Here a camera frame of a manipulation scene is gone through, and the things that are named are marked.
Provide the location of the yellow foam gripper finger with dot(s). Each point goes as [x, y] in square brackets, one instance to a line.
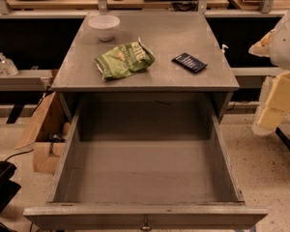
[274, 104]

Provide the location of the dark blue rxbar wrapper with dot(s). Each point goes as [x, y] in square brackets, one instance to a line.
[189, 63]

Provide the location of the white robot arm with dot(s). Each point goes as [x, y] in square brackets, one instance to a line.
[276, 44]

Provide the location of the white pump bottle top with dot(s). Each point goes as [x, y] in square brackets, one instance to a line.
[224, 47]

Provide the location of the open grey top drawer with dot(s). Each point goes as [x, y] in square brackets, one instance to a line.
[131, 157]

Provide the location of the brass drawer knob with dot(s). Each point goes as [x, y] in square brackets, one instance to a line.
[146, 227]

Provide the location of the grey wooden cabinet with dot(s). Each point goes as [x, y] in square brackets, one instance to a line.
[167, 35]

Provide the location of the green chip bag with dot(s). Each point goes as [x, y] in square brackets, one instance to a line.
[124, 60]

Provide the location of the white ceramic bowl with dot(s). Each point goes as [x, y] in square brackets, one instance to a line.
[105, 26]

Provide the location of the brown cardboard box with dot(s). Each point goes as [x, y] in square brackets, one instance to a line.
[46, 135]

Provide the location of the clear sanitizer bottle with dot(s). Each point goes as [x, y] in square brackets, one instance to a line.
[7, 65]

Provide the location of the black bin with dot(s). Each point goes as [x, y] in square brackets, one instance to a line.
[8, 188]

